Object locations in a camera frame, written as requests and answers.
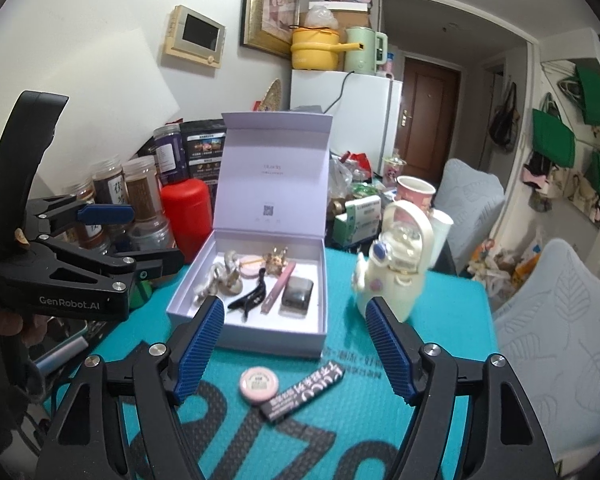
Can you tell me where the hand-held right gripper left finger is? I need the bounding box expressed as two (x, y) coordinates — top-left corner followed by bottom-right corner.
(39, 296), (226, 480)

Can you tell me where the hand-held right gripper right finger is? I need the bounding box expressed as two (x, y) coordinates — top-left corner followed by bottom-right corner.
(365, 296), (563, 480)

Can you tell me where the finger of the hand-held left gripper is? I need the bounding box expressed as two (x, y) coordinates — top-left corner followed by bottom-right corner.
(40, 239), (186, 292)
(25, 195), (137, 240)

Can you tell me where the pink round compact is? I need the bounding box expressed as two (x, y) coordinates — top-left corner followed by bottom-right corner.
(240, 366), (281, 405)
(232, 254), (268, 281)

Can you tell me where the black hair clip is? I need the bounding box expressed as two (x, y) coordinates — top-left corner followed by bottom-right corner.
(227, 269), (267, 318)

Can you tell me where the black cosmetic tube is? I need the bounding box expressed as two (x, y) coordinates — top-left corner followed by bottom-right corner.
(260, 360), (346, 423)

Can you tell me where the pink lipstick tube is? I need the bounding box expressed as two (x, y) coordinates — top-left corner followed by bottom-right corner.
(261, 260), (297, 313)

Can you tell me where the grey mirror compact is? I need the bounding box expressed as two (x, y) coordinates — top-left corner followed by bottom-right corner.
(279, 276), (315, 317)

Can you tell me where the gold ornament hair clip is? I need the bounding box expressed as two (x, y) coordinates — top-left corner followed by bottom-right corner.
(262, 246), (288, 276)

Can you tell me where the lavender gift box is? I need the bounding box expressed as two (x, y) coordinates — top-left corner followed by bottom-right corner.
(166, 112), (334, 359)

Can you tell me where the person's left hand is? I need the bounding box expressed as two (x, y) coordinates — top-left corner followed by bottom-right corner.
(0, 305), (25, 339)

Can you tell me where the clear glass jar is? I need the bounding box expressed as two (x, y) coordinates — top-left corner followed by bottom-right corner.
(129, 219), (175, 252)

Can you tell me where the dark spice jar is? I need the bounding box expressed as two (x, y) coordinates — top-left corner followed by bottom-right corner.
(91, 160), (127, 207)

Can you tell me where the brown spice jar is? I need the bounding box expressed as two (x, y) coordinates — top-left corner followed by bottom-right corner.
(122, 156), (161, 221)

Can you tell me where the red canister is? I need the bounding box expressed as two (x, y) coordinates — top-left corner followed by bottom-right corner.
(160, 177), (215, 263)

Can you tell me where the purple label jar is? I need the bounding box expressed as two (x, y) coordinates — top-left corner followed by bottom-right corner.
(153, 125), (186, 183)

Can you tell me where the teal mat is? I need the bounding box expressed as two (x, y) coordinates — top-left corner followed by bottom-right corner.
(80, 247), (496, 480)

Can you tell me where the black printed package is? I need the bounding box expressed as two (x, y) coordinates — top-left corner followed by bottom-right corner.
(180, 119), (228, 181)

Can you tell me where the white paper cup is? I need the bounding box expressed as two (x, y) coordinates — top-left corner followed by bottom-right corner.
(430, 210), (453, 267)

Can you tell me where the green and white carton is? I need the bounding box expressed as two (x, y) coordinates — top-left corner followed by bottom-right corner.
(345, 197), (383, 246)

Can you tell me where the pink paper cup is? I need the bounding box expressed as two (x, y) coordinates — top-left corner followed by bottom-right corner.
(396, 176), (437, 211)

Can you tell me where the grey padded chair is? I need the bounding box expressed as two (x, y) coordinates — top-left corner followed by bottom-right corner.
(492, 238), (600, 463)
(432, 159), (506, 273)

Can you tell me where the glass cup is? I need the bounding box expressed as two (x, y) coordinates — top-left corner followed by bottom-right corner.
(382, 156), (406, 191)

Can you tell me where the straw fan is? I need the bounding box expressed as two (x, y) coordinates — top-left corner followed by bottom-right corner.
(255, 78), (282, 111)

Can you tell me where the brown door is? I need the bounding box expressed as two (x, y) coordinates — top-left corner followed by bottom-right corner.
(402, 55), (461, 186)

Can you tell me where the white fridge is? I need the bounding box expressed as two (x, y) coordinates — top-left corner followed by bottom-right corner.
(290, 69), (403, 181)

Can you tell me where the dark hanging bag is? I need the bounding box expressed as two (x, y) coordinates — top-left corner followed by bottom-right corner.
(489, 82), (521, 153)

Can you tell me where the yellow pot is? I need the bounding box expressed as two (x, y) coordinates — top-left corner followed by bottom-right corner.
(291, 27), (366, 71)

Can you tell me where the framed picture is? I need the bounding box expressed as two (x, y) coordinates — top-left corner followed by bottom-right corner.
(240, 0), (302, 56)

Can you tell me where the green tote bag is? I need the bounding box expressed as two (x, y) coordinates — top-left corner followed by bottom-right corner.
(532, 108), (577, 168)
(575, 65), (600, 126)

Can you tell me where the green electric kettle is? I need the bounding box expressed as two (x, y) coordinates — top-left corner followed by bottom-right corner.
(343, 26), (388, 75)

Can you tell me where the cardboard box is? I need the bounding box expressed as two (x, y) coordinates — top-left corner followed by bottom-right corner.
(307, 0), (371, 31)

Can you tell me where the cream water bottle with handle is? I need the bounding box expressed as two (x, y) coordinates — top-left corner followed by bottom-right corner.
(351, 200), (435, 333)

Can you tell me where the beige wall intercom panel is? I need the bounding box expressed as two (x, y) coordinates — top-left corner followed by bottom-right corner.
(162, 5), (226, 68)

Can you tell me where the black cable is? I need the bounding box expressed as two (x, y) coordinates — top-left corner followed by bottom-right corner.
(322, 71), (356, 113)

